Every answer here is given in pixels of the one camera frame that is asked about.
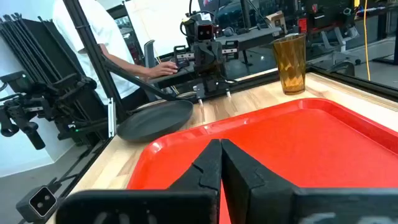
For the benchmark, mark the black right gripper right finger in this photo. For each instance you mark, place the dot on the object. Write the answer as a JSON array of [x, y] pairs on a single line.
[[248, 193]]

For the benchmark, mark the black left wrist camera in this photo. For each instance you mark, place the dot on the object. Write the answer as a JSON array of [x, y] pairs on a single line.
[[205, 31]]

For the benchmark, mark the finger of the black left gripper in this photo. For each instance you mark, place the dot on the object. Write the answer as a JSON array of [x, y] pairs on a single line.
[[200, 62], [217, 62]]

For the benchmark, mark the dark keyboard desk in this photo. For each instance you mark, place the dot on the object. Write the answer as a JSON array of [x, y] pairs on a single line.
[[168, 80]]

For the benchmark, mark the person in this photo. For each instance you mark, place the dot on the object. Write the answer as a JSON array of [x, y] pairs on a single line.
[[102, 28]]

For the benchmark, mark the grey chair base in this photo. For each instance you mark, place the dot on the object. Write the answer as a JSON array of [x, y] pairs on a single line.
[[342, 40]]

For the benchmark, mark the black table frame rail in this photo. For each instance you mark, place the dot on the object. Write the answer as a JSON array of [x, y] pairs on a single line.
[[357, 82]]

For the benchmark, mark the silver metal bracket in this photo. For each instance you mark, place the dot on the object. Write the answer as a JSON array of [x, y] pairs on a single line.
[[111, 118]]

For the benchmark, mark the black frame post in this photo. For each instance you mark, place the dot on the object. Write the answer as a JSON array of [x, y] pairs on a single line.
[[90, 56]]

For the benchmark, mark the black diagonal frame brace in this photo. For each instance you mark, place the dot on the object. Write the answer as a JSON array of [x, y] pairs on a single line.
[[140, 81]]

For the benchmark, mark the black stacked panels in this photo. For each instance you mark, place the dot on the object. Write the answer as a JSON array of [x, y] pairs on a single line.
[[40, 46]]

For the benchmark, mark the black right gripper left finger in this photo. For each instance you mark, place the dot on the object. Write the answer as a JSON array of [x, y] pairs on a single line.
[[202, 174]]

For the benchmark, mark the person's forearm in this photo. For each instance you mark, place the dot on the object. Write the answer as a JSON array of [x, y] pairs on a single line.
[[124, 63]]

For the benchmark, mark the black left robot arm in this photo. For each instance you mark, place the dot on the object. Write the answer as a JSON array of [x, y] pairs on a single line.
[[214, 85]]

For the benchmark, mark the grey chair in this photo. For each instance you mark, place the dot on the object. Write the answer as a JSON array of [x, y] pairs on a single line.
[[150, 53]]

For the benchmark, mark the red plastic tray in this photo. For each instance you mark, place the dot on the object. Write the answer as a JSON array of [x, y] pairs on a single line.
[[311, 140]]

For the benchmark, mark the person's hand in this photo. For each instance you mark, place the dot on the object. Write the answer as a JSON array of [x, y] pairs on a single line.
[[163, 69]]

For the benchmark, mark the black round plate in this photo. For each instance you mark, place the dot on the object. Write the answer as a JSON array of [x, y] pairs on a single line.
[[155, 121]]

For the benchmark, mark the grey table-level camera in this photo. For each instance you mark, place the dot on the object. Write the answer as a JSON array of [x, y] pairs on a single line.
[[38, 202]]

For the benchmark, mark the grey desk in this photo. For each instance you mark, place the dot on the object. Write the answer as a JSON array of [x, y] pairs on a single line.
[[248, 35]]

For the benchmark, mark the cardboard box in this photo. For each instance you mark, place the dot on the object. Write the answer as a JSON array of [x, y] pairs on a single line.
[[276, 20]]

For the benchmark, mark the amber faceted plastic cup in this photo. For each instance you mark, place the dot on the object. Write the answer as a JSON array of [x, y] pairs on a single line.
[[289, 62]]

